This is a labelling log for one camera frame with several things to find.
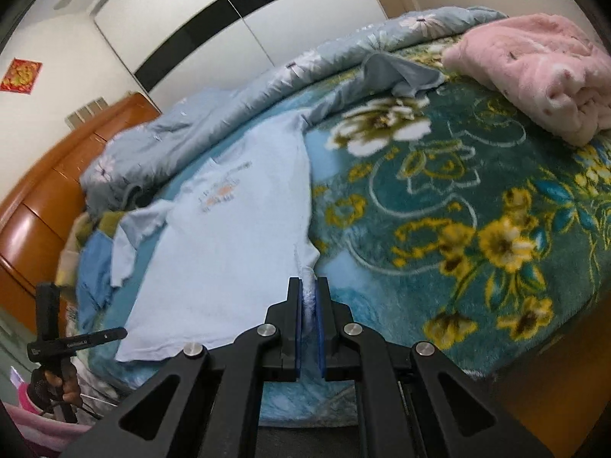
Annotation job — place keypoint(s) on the left hand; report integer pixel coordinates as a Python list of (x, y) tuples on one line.
[(43, 381)]

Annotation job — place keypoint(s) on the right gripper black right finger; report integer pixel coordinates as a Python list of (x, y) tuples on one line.
[(413, 401)]

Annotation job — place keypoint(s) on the beige and yellow fuzzy garment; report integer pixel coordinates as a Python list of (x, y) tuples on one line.
[(80, 233)]

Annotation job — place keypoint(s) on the orange wooden headboard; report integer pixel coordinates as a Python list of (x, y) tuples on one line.
[(37, 215)]

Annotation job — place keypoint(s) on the light blue sweatshirt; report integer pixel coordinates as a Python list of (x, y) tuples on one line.
[(236, 232)]

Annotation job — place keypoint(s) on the blue folded cloth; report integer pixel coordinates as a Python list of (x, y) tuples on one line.
[(93, 288)]

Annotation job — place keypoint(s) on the pink fluffy blanket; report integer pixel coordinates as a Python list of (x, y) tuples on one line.
[(546, 66)]

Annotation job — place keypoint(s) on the blue floral quilt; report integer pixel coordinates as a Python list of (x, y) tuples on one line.
[(148, 155)]

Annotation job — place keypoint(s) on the teal floral blanket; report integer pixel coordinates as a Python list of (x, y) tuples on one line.
[(449, 218)]

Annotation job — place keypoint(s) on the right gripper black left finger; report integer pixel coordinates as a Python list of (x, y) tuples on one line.
[(204, 403)]

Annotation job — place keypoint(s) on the pink plush item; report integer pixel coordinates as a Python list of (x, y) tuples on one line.
[(46, 435)]

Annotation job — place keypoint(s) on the wall switch panel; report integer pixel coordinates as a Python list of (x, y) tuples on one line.
[(86, 113)]

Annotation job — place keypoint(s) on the red wall decoration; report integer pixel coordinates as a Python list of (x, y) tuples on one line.
[(21, 76)]

